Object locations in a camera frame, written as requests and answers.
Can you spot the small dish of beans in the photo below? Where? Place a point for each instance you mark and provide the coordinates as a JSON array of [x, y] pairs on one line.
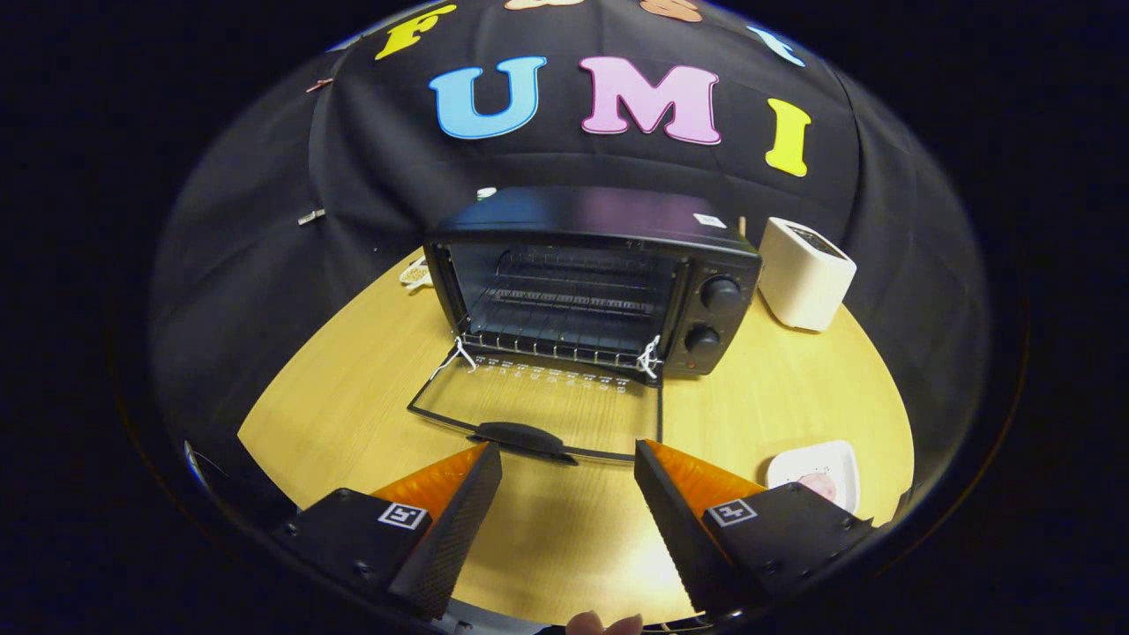
[[414, 273]]

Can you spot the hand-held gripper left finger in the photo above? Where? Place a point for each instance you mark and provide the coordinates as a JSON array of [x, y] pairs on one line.
[[454, 538]]

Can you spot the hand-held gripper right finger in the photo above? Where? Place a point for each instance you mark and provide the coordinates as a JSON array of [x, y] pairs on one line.
[[679, 538]]

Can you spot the white toaster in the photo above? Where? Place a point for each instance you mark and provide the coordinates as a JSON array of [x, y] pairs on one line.
[[803, 282]]

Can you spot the silver cloth clip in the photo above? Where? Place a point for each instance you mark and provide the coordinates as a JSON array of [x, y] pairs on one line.
[[310, 216]]

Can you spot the white square plate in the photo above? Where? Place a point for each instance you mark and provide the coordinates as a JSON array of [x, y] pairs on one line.
[[807, 460]]

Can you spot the pink ham slice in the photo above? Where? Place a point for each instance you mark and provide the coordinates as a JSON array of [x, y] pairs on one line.
[[818, 487]]

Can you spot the black toaster oven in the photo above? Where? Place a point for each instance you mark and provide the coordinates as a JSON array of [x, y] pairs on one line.
[[573, 216]]

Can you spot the pink cloth clip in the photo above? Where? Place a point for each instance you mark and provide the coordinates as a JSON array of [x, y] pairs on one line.
[[319, 85]]

